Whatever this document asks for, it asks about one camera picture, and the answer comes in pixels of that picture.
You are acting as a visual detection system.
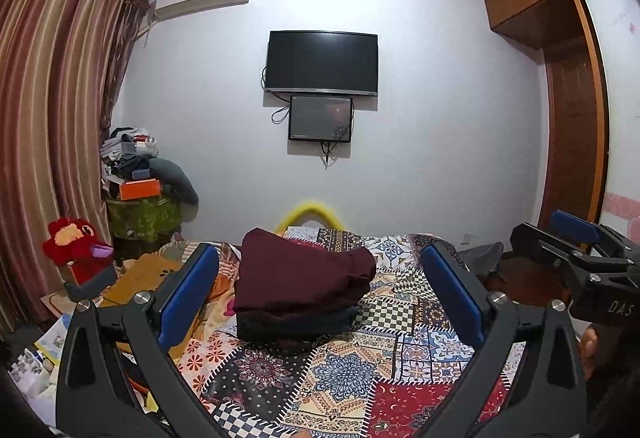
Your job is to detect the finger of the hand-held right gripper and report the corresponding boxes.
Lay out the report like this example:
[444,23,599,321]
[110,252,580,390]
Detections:
[510,223,640,289]
[547,210,640,265]

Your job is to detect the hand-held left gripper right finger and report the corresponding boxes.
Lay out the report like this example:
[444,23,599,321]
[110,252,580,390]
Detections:
[419,243,588,438]

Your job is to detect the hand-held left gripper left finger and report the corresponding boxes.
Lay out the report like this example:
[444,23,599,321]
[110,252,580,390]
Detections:
[55,243,226,438]

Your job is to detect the maroon button shirt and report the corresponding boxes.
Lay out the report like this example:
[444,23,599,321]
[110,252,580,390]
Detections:
[232,228,377,315]

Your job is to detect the person's right hand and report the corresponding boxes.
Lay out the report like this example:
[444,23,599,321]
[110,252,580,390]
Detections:
[580,323,601,379]

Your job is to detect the dark grey cloth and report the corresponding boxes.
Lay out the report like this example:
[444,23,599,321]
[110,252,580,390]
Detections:
[457,242,505,276]

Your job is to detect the yellow printed cushion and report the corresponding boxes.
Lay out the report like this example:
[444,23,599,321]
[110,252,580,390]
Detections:
[102,253,183,309]

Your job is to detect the orange box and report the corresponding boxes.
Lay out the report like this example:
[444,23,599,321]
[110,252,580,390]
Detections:
[119,178,165,201]

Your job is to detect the grey cloth bundle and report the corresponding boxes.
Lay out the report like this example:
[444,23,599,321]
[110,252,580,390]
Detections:
[150,158,201,219]

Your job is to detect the blue denim garment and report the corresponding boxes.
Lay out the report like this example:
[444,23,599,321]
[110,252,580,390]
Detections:
[236,302,360,343]

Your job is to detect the red plush toy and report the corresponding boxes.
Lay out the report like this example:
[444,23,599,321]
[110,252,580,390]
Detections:
[42,217,115,269]

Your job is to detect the patchwork printed blanket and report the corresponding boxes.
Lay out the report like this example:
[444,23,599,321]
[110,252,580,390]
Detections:
[177,227,531,438]

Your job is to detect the pile of household clutter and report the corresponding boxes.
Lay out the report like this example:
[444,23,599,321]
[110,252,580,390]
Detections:
[100,127,161,183]

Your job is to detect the scattered paper sheets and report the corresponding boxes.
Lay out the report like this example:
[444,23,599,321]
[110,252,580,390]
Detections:
[10,313,68,399]

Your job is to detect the small black monitor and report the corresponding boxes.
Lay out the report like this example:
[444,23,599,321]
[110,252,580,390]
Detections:
[288,94,355,142]

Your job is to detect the striped brown curtain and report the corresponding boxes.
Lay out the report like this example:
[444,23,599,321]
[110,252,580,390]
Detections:
[0,0,153,334]

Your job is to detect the yellow foam ring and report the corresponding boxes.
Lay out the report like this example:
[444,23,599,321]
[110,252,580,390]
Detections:
[274,199,347,236]

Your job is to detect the black wall television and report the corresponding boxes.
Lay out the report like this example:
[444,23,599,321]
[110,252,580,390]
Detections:
[264,30,379,98]

